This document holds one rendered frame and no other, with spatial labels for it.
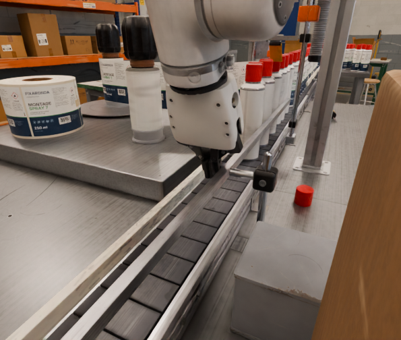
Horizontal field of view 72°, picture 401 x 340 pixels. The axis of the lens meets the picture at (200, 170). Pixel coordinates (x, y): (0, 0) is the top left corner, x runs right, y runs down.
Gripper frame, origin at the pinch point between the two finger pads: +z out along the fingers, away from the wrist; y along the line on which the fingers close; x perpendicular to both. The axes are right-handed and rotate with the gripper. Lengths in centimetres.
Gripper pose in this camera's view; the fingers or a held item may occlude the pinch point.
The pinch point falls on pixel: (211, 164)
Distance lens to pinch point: 45.6
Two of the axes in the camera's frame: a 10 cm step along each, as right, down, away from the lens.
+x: -4.0, 6.8, -6.2
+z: 1.5, 7.1, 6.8
